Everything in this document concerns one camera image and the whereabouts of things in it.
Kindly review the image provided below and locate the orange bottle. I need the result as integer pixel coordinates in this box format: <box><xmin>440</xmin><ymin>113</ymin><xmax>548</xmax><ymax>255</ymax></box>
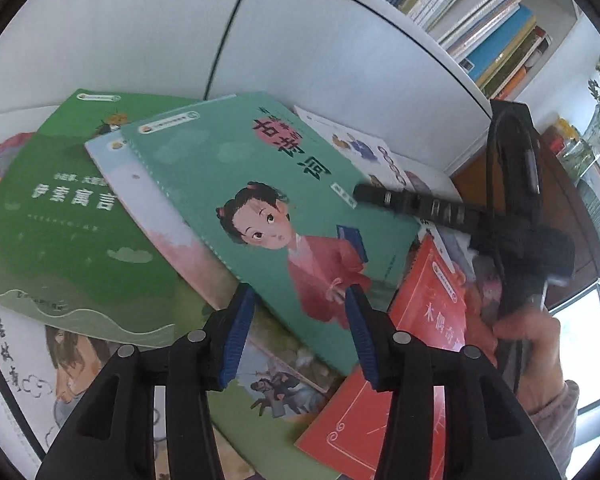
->
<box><xmin>555</xmin><ymin>117</ymin><xmax>581</xmax><ymax>156</ymax></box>

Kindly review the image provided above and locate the window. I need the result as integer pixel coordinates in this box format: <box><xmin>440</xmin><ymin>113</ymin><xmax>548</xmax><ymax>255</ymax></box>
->
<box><xmin>550</xmin><ymin>275</ymin><xmax>600</xmax><ymax>461</ymax></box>

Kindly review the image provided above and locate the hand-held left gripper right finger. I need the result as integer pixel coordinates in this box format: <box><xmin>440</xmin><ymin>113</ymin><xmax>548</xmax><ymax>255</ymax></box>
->
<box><xmin>344</xmin><ymin>283</ymin><xmax>563</xmax><ymax>480</ymax></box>

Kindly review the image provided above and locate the teal book red-robed girl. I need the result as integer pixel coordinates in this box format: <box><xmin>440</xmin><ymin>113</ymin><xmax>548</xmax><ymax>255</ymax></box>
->
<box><xmin>121</xmin><ymin>91</ymin><xmax>423</xmax><ymax>376</ymax></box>

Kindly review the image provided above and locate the person's right hand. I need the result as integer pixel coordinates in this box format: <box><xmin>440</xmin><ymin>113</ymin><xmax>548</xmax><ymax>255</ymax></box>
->
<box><xmin>492</xmin><ymin>306</ymin><xmax>567</xmax><ymax>412</ymax></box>

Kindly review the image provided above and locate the dark green book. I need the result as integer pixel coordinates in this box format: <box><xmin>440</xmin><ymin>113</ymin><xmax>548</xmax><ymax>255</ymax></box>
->
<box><xmin>0</xmin><ymin>89</ymin><xmax>216</xmax><ymax>351</ymax></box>

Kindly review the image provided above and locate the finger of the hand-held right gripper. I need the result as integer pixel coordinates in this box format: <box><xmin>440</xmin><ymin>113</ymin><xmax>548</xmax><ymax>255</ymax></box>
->
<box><xmin>353</xmin><ymin>183</ymin><xmax>482</xmax><ymax>234</ymax></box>

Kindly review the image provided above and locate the person's right forearm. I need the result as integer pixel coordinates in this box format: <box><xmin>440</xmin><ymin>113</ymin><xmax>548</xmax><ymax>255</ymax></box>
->
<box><xmin>522</xmin><ymin>379</ymin><xmax>581</xmax><ymax>426</ymax></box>

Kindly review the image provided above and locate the floral blanket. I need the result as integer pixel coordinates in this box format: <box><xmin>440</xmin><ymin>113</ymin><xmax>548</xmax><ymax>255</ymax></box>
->
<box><xmin>0</xmin><ymin>130</ymin><xmax>38</xmax><ymax>211</ymax></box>

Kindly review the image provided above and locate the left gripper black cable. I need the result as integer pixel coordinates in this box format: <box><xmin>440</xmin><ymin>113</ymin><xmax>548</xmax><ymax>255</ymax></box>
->
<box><xmin>0</xmin><ymin>330</ymin><xmax>48</xmax><ymax>457</ymax></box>

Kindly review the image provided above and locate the white book black-robed figure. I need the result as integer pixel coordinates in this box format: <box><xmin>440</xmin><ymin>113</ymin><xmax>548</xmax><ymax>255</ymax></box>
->
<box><xmin>294</xmin><ymin>105</ymin><xmax>461</xmax><ymax>241</ymax></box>

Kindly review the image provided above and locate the row of colourful books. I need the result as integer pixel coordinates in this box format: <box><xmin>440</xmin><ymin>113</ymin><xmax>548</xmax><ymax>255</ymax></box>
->
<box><xmin>320</xmin><ymin>0</ymin><xmax>553</xmax><ymax>101</ymax></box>

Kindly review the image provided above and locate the red book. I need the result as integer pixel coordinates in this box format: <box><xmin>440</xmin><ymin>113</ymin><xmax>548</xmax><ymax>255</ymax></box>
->
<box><xmin>294</xmin><ymin>234</ymin><xmax>498</xmax><ymax>480</ymax></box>

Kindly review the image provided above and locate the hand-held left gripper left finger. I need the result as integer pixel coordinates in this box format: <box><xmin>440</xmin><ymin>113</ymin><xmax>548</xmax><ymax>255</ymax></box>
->
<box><xmin>35</xmin><ymin>283</ymin><xmax>258</xmax><ymax>480</ymax></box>

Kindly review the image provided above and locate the pale blue pink book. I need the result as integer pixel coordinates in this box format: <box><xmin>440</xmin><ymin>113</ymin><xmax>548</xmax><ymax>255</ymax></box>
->
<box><xmin>84</xmin><ymin>137</ymin><xmax>243</xmax><ymax>313</ymax></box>

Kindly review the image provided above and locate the light green clock book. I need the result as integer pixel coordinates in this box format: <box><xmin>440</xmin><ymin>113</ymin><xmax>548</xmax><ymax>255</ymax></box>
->
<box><xmin>200</xmin><ymin>305</ymin><xmax>343</xmax><ymax>480</ymax></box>

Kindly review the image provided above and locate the brown wooden cabinet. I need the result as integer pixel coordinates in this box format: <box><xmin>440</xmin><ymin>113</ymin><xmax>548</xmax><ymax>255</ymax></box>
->
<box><xmin>452</xmin><ymin>125</ymin><xmax>600</xmax><ymax>311</ymax></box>

